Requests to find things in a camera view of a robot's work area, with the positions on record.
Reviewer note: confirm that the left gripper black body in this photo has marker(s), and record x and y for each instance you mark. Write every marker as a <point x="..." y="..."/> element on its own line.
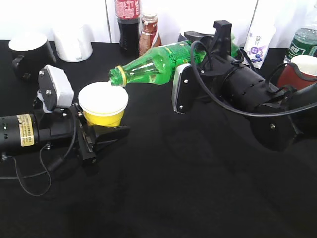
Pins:
<point x="62" y="127"/>

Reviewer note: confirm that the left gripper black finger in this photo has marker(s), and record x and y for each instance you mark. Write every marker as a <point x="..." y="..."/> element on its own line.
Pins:
<point x="105" y="136"/>

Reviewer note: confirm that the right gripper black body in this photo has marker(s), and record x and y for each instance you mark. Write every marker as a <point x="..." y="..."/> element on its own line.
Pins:
<point x="222" y="74"/>

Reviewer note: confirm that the yellow paper cup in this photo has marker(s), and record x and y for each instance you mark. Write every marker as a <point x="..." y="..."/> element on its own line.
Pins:
<point x="103" y="104"/>

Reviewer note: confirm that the green plastic soda bottle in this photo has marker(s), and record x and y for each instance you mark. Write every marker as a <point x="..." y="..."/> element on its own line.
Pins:
<point x="157" y="65"/>

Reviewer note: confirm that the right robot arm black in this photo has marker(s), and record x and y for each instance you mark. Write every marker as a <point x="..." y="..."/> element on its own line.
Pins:
<point x="278" y="117"/>

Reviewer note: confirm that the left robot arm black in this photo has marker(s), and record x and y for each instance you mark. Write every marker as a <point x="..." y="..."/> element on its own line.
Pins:
<point x="25" y="133"/>

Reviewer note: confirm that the white blueberry drink carton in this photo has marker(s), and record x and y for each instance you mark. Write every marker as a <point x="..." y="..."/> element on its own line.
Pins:
<point x="259" y="37"/>

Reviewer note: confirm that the brown coffee drink bottle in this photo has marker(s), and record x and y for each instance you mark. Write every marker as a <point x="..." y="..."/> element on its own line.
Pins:
<point x="150" y="36"/>

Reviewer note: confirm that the black ceramic mug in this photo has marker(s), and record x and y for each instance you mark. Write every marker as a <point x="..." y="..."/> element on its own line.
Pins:
<point x="30" y="51"/>

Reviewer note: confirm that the white ceramic mug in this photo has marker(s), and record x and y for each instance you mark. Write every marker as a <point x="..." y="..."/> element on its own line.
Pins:
<point x="73" y="42"/>

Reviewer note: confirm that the red-brown ceramic mug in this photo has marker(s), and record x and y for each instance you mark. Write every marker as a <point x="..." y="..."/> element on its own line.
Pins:
<point x="300" y="73"/>

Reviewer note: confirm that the green label water bottle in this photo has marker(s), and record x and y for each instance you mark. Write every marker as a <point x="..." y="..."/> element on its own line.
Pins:
<point x="304" y="42"/>

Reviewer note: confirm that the cola bottle red label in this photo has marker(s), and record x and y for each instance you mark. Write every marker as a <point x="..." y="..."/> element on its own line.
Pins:
<point x="128" y="19"/>

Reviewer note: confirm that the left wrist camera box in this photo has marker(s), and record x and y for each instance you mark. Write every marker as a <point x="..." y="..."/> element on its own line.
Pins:
<point x="55" y="90"/>

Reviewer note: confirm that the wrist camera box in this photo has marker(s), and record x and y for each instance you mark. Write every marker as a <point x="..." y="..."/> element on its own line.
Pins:
<point x="55" y="90"/>
<point x="185" y="89"/>

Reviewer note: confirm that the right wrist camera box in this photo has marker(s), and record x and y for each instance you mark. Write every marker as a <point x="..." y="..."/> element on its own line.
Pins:
<point x="185" y="89"/>

